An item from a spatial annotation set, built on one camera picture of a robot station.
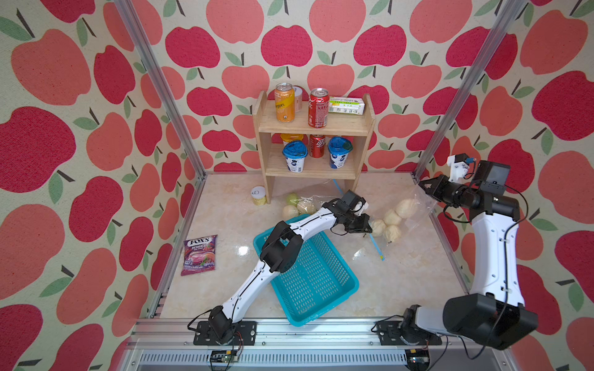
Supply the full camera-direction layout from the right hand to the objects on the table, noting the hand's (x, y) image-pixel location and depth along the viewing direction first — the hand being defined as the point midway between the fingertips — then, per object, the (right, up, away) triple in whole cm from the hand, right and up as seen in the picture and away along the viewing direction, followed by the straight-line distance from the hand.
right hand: (424, 188), depth 72 cm
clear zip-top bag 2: (-36, -7, +26) cm, 45 cm away
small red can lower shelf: (-33, +18, +20) cm, 42 cm away
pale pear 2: (-3, -11, +17) cm, 20 cm away
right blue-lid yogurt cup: (-24, +16, +16) cm, 33 cm away
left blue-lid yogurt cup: (-41, +14, +15) cm, 46 cm away
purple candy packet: (-79, -26, +16) cm, 85 cm away
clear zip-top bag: (-2, -18, +16) cm, 24 cm away
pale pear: (-8, -15, +19) cm, 26 cm away
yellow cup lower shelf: (-43, +21, +20) cm, 52 cm away
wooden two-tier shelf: (-52, +14, +26) cm, 59 cm away
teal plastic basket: (-31, -34, +14) cm, 48 cm away
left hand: (-9, -19, +18) cm, 28 cm away
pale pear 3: (+5, -8, +21) cm, 23 cm away
